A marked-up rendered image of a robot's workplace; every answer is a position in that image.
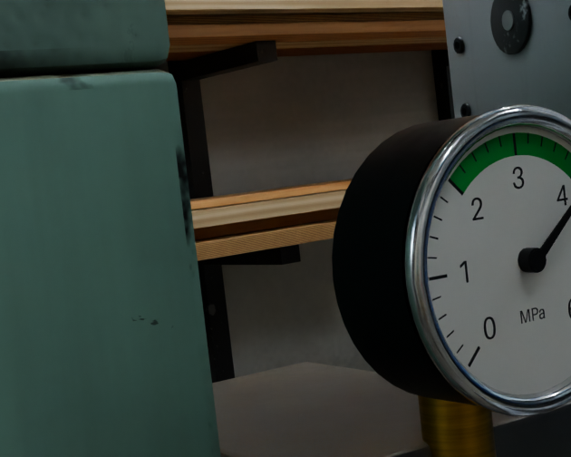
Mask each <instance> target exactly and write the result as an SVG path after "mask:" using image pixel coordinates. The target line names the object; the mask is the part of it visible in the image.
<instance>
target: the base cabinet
mask: <svg viewBox="0 0 571 457"><path fill-rule="evenodd" d="M0 457H221V455H220V448H219V439H218V425H217V417H216V410H215V402H214V394H213V387H212V379H211V372H210V364H209V356H208V341H207V334H206V327H205V318H204V311H203V304H202V295H201V288H200V280H199V272H198V258H197V250H196V243H195V235H194V228H193V220H192V212H191V205H190V196H189V183H188V174H187V167H186V160H185V151H184V144H183V136H182V129H181V121H180V113H179V99H178V91H177V84H176V82H175V80H174V78H173V75H172V74H171V73H167V72H164V71H162V70H160V69H146V70H129V71H112V72H96V73H63V74H46V75H30V76H14V77H0Z"/></svg>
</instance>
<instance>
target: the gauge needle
mask: <svg viewBox="0 0 571 457"><path fill-rule="evenodd" d="M570 217H571V206H570V207H569V208H568V210H567V211H566V213H565V214H564V216H563V217H562V219H561V220H559V222H558V223H557V225H556V226H555V228H554V229H553V231H552V232H551V234H550V235H549V236H548V238H547V240H546V241H545V242H544V244H543V245H542V247H541V248H523V249H522V250H521V251H520V252H519V254H518V265H519V267H520V269H521V270H522V271H523V272H528V273H538V272H541V271H542V270H543V269H544V268H545V265H546V262H547V259H546V255H547V253H548V251H549V250H550V249H551V247H552V246H553V244H554V243H555V241H556V239H557V237H558V236H559V234H560V232H561V231H562V229H563V228H564V226H565V224H566V223H567V222H568V220H569V218H570Z"/></svg>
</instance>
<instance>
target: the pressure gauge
mask: <svg viewBox="0 0 571 457"><path fill-rule="evenodd" d="M570 206H571V120H569V119H568V118H567V117H566V116H564V115H562V114H560V113H558V112H554V111H552V110H549V109H547V108H543V107H540V106H534V105H527V104H520V105H509V106H504V107H500V108H497V109H495V110H492V111H489V112H484V113H482V114H479V115H472V116H466V117H460V118H454V119H448V120H442V121H435V122H425V123H421V124H416V125H412V126H411V127H409V128H406V129H404V130H401V131H398V132H396V133H395V134H393V136H391V137H390V138H388V139H387V140H385V141H383V142H382V143H381V144H380V145H379V146H378V147H377V148H376V149H375V150H374V151H373V152H371V153H370V154H369V155H368V157H367V158H366V159H365V161H364V162H363V164H362V165H361V166H360V168H359V169H358V170H357V171H356V172H355V174H354V176H353V179H352V181H351V183H350V184H349V186H348V188H347V190H346V192H345V194H344V198H343V201H342V204H341V207H340V209H339V211H338V216H337V221H336V224H335V229H334V242H333V253H332V263H333V281H334V291H335V295H336V301H337V305H338V307H339V310H340V313H341V316H342V319H343V321H344V325H345V327H346V329H347V332H348V334H349V336H350V337H351V339H352V341H353V344H354V345H355V346H356V348H357V349H358V351H359V352H360V354H361V355H362V357H363V359H364V360H365V361H366V362H367V363H368V364H369V365H370V366H371V367H372V369H373V370H374V371H375V372H376V373H377V374H378V375H380V376H381V377H382V378H384V379H385V380H386V381H388V382H389V383H391V384H392V385H394V386H396V387H398V388H400V389H402V390H403V391H405V392H408V393H410V394H416V395H418V401H419V409H420V418H421V434H422V439H423V440H424V441H425V442H426V443H427V444H428V445H429V446H430V448H431V453H432V457H497V455H496V446H495V437H494V429H493V420H492V412H494V413H501V414H505V415H511V416H521V417H523V416H536V415H540V414H544V413H550V412H552V411H555V410H557V409H559V408H561V407H563V406H565V405H566V404H569V403H571V217H570V218H569V220H568V222H567V223H566V224H565V226H564V228H563V229H562V231H561V232H560V234H559V236H558V237H557V239H556V241H555V243H554V244H553V246H552V247H551V249H550V250H549V251H548V253H547V255H546V259H547V262H546V265H545V268H544V269H543V270H542V271H541V272H538V273H528V272H523V271H522V270H521V269H520V267H519V265H518V254H519V252H520V251H521V250H522V249H523V248H541V247H542V245H543V244H544V242H545V241H546V240H547V238H548V236H549V235H550V234H551V232H552V231H553V229H554V228H555V226H556V225H557V223H558V222H559V220H561V219H562V217H563V216H564V214H565V213H566V211H567V210H568V208H569V207H570Z"/></svg>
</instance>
